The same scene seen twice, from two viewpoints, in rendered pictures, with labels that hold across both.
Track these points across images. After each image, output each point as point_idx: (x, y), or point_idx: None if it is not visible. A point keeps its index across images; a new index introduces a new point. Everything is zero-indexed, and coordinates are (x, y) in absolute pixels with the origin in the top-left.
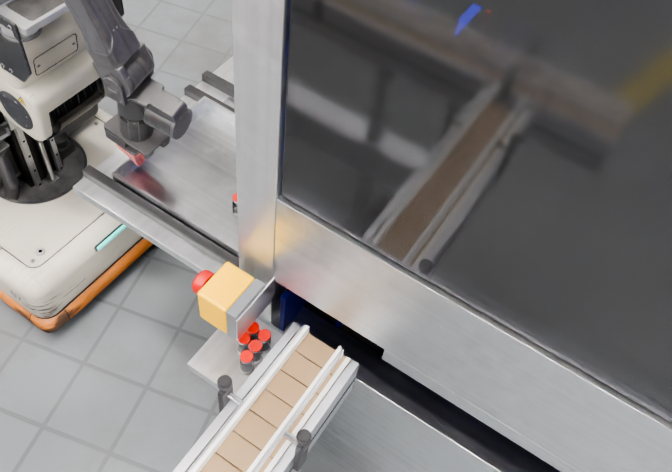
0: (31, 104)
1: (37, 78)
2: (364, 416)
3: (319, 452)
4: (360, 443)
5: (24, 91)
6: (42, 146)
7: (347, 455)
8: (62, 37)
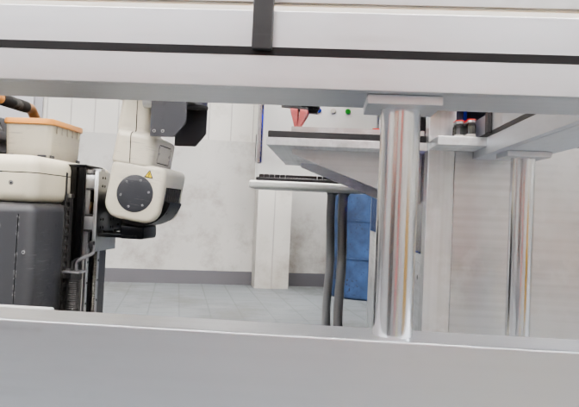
0: (161, 172)
1: (156, 165)
2: (538, 191)
3: (505, 312)
4: (539, 241)
5: (153, 165)
6: (94, 297)
7: (532, 279)
8: (168, 144)
